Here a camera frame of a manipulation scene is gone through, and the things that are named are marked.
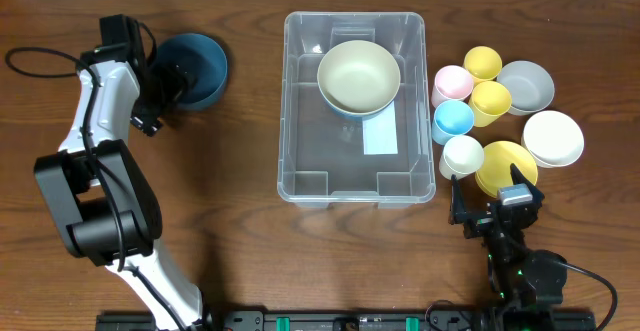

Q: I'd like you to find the white plastic cup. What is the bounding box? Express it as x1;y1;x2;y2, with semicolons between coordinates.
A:
439;135;485;180

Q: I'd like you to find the white label in bin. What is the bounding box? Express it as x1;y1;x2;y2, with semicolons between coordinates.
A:
362;102;398;155

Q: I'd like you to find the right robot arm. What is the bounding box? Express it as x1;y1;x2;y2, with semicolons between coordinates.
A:
449;164;567;330

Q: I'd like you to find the dark blue bowl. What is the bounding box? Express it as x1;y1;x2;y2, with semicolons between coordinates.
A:
152;33;229;111
322;95;395;121

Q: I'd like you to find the yellow cup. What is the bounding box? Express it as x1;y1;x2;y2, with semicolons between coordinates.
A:
468;81;512;127
463;46;503;85

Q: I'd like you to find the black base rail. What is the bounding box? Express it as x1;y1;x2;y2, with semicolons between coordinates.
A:
95;309;597;331

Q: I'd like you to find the cream large bowl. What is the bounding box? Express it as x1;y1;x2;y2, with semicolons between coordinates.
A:
317;40;401;113

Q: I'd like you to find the pink plastic cup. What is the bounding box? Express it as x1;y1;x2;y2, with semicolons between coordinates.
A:
431;65;474;108

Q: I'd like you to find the light blue cup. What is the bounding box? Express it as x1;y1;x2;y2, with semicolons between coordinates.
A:
432;100;475;145

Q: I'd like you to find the grey small bowl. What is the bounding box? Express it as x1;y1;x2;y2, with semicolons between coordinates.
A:
497;60;555;116

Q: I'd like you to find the yellow small bowl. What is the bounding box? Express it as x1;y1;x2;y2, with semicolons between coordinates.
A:
475;141;538;198

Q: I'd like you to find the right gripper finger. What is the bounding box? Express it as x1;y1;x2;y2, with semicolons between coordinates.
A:
509;163;539;194
450;175;466;216

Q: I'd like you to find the clear plastic storage bin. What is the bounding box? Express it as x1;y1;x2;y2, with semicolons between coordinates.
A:
277;11;436;209

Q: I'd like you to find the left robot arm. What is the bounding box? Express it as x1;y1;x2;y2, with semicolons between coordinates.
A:
34;43;209;330

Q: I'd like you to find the white small bowl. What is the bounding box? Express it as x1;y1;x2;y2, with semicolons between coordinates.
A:
521;110;585;168

